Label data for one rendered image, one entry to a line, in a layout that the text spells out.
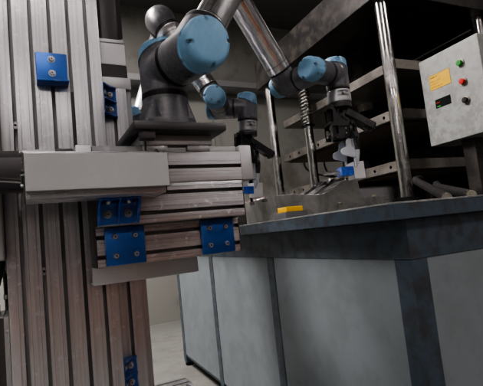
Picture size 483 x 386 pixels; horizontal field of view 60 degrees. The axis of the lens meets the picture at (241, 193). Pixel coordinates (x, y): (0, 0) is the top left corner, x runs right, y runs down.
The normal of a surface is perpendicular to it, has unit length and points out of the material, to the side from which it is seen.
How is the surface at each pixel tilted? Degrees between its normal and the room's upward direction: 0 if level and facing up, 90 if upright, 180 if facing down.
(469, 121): 90
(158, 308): 90
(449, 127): 90
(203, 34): 96
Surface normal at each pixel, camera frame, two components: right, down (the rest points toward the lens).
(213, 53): 0.62, -0.04
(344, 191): 0.40, -0.13
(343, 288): -0.91, 0.06
